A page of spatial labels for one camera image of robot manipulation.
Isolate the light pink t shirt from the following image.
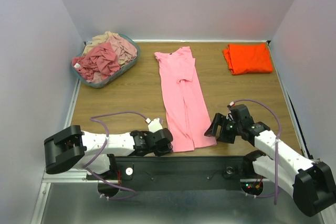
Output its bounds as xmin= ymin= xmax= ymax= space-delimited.
xmin=154 ymin=47 xmax=217 ymax=152

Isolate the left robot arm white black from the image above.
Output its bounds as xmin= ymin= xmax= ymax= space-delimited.
xmin=44 ymin=125 xmax=173 ymax=179

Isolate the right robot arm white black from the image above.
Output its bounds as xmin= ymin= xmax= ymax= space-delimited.
xmin=204 ymin=103 xmax=335 ymax=217

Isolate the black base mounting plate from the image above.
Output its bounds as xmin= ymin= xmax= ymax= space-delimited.
xmin=86 ymin=155 xmax=274 ymax=192

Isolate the folded orange t shirt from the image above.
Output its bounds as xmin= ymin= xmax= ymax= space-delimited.
xmin=223 ymin=42 xmax=273 ymax=75

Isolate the pale pink crumpled shirt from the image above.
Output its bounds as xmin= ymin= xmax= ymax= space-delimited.
xmin=107 ymin=34 xmax=138 ymax=66

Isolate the dark pink crumpled shirt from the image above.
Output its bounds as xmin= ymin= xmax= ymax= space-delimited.
xmin=71 ymin=42 xmax=121 ymax=82

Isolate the grey laundry basket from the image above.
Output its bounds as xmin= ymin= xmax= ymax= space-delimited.
xmin=71 ymin=34 xmax=140 ymax=89

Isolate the beige crumpled shirt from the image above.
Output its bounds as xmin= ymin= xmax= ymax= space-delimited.
xmin=82 ymin=31 xmax=120 ymax=56

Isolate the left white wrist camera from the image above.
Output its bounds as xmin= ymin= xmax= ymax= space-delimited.
xmin=145 ymin=118 xmax=163 ymax=133

